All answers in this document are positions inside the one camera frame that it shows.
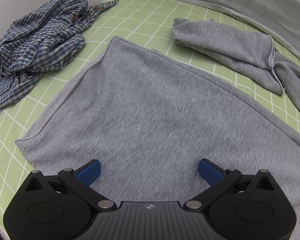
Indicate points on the blue plaid shirt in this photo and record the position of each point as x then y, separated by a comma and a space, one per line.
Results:
44, 40

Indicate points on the green grid mat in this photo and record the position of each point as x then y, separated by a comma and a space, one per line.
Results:
147, 23

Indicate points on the grey sweatpants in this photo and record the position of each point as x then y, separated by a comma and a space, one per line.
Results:
150, 119

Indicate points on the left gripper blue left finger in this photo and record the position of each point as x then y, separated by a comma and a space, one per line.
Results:
89, 172

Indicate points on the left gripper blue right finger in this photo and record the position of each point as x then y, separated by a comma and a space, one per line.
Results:
210, 172

